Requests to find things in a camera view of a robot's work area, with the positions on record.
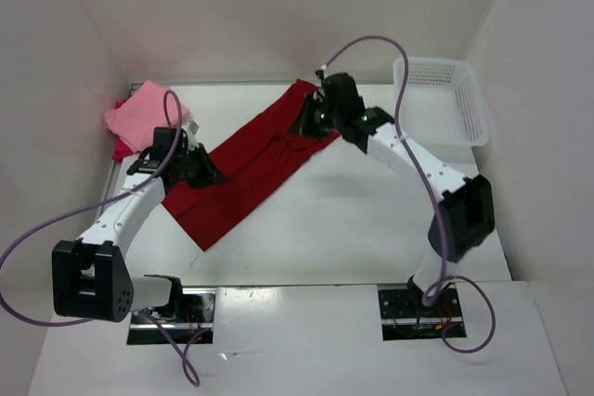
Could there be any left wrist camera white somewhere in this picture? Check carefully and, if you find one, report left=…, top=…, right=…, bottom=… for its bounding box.
left=186, top=120, right=200, bottom=134

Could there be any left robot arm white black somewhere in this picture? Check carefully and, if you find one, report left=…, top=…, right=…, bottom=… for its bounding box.
left=52, top=122, right=226, bottom=322

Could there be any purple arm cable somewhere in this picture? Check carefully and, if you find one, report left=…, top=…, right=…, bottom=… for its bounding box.
left=0, top=88, right=215, bottom=387
left=319, top=35, right=497, bottom=354

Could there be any magenta t shirt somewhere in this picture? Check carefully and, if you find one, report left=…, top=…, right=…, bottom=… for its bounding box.
left=106, top=101, right=143, bottom=161

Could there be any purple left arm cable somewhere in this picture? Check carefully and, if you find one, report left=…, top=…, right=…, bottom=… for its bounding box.
left=0, top=88, right=215, bottom=387

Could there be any light pink t shirt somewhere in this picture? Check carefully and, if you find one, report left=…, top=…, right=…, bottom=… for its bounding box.
left=103, top=81, right=168, bottom=150

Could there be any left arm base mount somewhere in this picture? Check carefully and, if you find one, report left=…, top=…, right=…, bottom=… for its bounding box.
left=126, top=288, right=216, bottom=346

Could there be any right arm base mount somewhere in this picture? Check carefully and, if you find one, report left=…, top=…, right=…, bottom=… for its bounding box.
left=377, top=284, right=467, bottom=341

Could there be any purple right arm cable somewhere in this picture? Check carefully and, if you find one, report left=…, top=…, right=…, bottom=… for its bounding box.
left=319, top=35, right=497, bottom=354

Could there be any white plastic laundry basket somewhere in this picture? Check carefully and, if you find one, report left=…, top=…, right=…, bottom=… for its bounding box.
left=393, top=57, right=489, bottom=147

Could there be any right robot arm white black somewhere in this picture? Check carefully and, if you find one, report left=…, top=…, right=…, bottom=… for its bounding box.
left=290, top=69, right=496, bottom=315

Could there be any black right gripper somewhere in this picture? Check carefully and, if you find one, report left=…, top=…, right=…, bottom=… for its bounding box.
left=285, top=96, right=341, bottom=143

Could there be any dark red t shirt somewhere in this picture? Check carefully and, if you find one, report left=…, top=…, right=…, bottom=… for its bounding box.
left=162, top=80, right=337, bottom=251

